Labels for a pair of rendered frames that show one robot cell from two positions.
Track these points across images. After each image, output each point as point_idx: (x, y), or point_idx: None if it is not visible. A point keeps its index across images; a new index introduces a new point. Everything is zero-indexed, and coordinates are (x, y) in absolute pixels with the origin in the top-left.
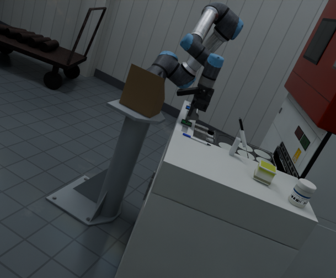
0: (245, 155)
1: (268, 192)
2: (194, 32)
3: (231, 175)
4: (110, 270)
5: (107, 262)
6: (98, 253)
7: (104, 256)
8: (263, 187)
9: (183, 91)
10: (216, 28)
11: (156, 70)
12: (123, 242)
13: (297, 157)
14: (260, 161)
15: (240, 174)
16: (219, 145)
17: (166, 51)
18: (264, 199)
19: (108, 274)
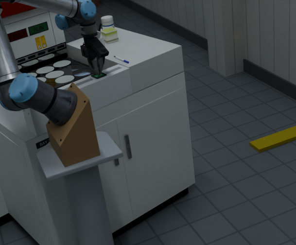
0: (58, 73)
1: (121, 35)
2: (74, 1)
3: (135, 41)
4: (156, 223)
5: (154, 230)
6: (156, 239)
7: (152, 236)
8: (120, 37)
9: (105, 47)
10: (0, 6)
11: (62, 89)
12: (120, 244)
13: (44, 41)
14: (109, 31)
15: (125, 42)
16: (71, 79)
17: (30, 76)
18: (134, 32)
19: (161, 220)
